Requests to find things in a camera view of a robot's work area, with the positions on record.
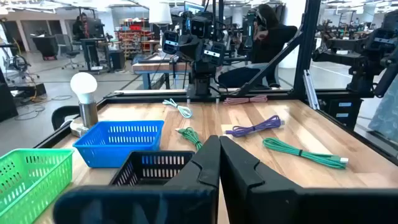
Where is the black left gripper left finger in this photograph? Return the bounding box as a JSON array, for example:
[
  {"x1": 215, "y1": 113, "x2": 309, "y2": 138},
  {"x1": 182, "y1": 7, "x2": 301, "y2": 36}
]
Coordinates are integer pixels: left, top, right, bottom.
[{"x1": 52, "y1": 134, "x2": 222, "y2": 224}]

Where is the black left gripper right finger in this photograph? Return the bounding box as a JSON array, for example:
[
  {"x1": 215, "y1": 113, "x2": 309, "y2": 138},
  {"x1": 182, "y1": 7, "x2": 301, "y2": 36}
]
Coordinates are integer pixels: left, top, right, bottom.
[{"x1": 219, "y1": 135, "x2": 398, "y2": 224}]

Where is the short dark green USB cable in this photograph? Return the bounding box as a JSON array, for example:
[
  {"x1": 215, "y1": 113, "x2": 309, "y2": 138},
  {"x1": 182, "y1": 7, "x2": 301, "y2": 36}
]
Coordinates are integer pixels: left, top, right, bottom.
[{"x1": 174, "y1": 126, "x2": 203, "y2": 151}]

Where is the purple USB cable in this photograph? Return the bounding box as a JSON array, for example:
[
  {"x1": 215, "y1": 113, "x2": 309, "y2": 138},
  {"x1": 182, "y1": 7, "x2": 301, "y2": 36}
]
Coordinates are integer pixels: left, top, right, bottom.
[{"x1": 224, "y1": 114, "x2": 285, "y2": 138}]

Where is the light blue USB cable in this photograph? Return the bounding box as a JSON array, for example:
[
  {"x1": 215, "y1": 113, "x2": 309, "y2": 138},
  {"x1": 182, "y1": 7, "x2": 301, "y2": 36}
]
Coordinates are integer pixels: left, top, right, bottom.
[{"x1": 162, "y1": 98, "x2": 193, "y2": 119}]

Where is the pink USB cable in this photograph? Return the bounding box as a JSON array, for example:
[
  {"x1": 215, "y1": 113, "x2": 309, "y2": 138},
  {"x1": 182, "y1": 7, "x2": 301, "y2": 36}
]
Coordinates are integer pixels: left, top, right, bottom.
[{"x1": 223, "y1": 95, "x2": 269, "y2": 105}]

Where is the wooden workbench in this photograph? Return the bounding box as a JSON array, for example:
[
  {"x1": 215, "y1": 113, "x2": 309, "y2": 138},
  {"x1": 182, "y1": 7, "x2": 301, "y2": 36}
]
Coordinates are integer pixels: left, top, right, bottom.
[{"x1": 132, "y1": 60, "x2": 193, "y2": 91}]

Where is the black plastic basket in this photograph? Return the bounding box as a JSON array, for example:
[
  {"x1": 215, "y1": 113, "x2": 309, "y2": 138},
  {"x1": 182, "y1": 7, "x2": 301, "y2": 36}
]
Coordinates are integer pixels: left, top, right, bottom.
[{"x1": 109, "y1": 150, "x2": 195, "y2": 187}]

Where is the white lamp shade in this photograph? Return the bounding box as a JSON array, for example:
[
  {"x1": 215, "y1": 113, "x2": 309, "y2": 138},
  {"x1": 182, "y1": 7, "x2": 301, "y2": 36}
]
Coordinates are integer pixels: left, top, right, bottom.
[{"x1": 148, "y1": 1, "x2": 173, "y2": 26}]

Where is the red parts shelf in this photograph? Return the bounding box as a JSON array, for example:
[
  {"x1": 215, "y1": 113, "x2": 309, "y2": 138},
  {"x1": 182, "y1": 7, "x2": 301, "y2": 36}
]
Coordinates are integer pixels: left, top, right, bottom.
[{"x1": 116, "y1": 18, "x2": 161, "y2": 58}]

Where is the seated person with headset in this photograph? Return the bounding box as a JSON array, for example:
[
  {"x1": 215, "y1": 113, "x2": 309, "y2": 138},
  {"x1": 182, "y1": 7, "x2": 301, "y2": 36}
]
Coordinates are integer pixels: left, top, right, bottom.
[{"x1": 217, "y1": 3, "x2": 299, "y2": 88}]

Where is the black standing desk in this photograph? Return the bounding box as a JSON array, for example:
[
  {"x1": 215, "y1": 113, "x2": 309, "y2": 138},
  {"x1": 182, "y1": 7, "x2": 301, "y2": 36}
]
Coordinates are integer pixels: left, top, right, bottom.
[{"x1": 79, "y1": 17, "x2": 109, "y2": 74}]

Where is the blue plastic basket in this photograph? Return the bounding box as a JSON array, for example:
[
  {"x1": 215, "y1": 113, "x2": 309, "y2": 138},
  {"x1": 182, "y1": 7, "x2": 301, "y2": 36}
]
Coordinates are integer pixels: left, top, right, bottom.
[{"x1": 72, "y1": 119, "x2": 165, "y2": 169}]

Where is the person at black desk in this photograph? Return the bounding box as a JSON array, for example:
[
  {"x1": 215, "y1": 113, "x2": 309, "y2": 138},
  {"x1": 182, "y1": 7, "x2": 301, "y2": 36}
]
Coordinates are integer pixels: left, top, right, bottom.
[{"x1": 72, "y1": 12, "x2": 90, "y2": 40}]

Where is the aluminium profile bar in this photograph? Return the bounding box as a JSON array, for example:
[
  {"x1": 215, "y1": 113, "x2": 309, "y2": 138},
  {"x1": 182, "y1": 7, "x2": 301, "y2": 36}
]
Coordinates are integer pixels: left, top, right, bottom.
[{"x1": 303, "y1": 69, "x2": 321, "y2": 111}]

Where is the white bulb on metal base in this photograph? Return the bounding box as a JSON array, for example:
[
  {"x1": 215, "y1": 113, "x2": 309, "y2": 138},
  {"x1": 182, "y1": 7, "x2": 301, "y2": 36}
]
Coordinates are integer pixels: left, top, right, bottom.
[{"x1": 69, "y1": 72, "x2": 100, "y2": 138}]

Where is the black box with white labels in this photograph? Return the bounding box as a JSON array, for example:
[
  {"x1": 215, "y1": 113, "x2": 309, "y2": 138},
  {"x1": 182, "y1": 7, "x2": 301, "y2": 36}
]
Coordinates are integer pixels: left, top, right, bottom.
[{"x1": 323, "y1": 98, "x2": 364, "y2": 130}]

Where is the grey office chair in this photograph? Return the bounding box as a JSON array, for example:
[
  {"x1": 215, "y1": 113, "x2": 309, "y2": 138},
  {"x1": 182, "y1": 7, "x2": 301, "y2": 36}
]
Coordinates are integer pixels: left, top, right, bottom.
[{"x1": 55, "y1": 33, "x2": 85, "y2": 70}]

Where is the black chair back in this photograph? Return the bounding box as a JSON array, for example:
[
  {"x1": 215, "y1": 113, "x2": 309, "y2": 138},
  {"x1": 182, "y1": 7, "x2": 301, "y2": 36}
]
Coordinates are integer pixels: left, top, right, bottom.
[{"x1": 51, "y1": 105, "x2": 81, "y2": 131}]

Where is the blue patterned cloth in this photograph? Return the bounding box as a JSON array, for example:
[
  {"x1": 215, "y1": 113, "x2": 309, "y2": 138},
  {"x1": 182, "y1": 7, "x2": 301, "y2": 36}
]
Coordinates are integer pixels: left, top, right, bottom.
[{"x1": 368, "y1": 74, "x2": 398, "y2": 144}]

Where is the green plastic basket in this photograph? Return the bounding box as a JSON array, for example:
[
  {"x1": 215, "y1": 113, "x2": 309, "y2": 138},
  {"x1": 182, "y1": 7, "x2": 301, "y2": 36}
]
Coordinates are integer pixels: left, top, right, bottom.
[{"x1": 0, "y1": 147, "x2": 75, "y2": 224}]

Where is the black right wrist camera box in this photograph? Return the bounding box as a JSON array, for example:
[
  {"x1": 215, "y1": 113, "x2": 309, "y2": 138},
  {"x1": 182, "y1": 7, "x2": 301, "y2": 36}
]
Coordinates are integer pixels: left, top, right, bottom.
[{"x1": 190, "y1": 16, "x2": 213, "y2": 39}]

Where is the long green USB cable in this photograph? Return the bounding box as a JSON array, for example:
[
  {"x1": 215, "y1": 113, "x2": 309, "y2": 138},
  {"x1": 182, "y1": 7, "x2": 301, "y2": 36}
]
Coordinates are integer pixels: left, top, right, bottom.
[{"x1": 262, "y1": 138, "x2": 349, "y2": 170}]

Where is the black metal rig frame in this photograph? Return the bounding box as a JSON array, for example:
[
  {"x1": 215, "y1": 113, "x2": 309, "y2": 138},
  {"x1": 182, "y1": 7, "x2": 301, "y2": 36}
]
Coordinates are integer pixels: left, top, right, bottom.
[{"x1": 238, "y1": 0, "x2": 322, "y2": 98}]

